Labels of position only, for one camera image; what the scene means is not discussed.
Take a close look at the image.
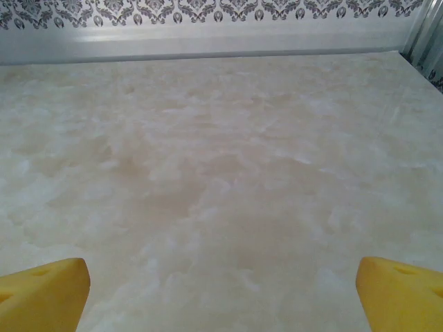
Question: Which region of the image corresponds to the aluminium corner post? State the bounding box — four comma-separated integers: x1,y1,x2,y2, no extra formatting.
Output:
399,0,443,94

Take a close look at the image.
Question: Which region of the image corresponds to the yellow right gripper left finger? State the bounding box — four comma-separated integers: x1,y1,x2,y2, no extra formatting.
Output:
0,257,92,332

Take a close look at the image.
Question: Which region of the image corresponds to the aluminium frame rail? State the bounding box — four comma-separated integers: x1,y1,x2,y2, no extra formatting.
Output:
0,13,416,67

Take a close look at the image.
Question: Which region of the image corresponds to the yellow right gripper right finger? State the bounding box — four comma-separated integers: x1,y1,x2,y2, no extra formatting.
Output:
355,256,443,332

